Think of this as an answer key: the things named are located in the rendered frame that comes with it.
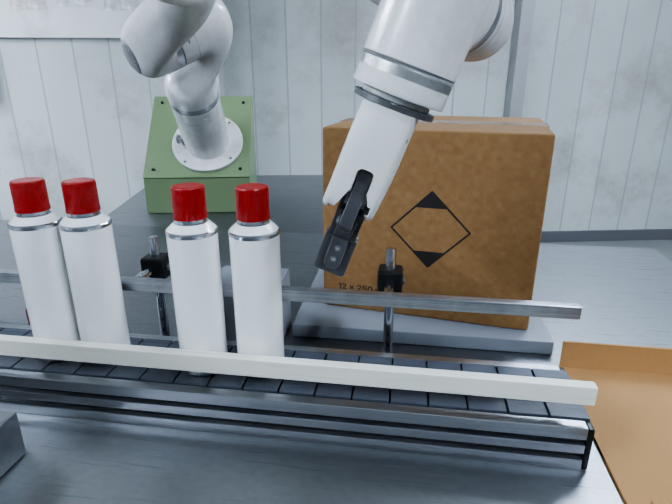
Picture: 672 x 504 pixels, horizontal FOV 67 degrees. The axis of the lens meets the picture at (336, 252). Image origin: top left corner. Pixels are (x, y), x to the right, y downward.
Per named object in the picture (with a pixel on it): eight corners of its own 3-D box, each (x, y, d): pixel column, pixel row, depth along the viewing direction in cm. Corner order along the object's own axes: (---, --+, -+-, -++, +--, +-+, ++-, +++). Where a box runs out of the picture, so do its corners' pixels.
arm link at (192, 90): (158, 92, 122) (125, 6, 100) (223, 58, 127) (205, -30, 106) (185, 123, 118) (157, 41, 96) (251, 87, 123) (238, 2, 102)
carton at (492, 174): (323, 304, 78) (321, 126, 69) (360, 254, 100) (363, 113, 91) (528, 331, 70) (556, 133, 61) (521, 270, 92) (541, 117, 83)
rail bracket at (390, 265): (371, 394, 60) (375, 264, 54) (375, 361, 67) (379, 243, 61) (399, 396, 59) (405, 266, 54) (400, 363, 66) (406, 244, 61)
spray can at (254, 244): (231, 376, 55) (216, 190, 48) (246, 351, 59) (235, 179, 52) (278, 380, 54) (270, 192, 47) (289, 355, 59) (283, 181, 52)
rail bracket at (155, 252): (135, 373, 64) (116, 251, 58) (162, 344, 71) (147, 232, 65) (159, 375, 64) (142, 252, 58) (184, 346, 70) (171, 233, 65)
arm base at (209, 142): (172, 175, 133) (152, 130, 117) (173, 119, 141) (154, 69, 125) (244, 169, 135) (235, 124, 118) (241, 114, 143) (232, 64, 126)
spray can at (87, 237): (73, 362, 57) (38, 184, 50) (100, 339, 62) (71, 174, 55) (116, 365, 57) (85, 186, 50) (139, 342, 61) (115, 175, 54)
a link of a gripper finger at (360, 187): (372, 138, 44) (362, 169, 49) (341, 214, 41) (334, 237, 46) (385, 143, 44) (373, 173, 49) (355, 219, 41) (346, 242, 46)
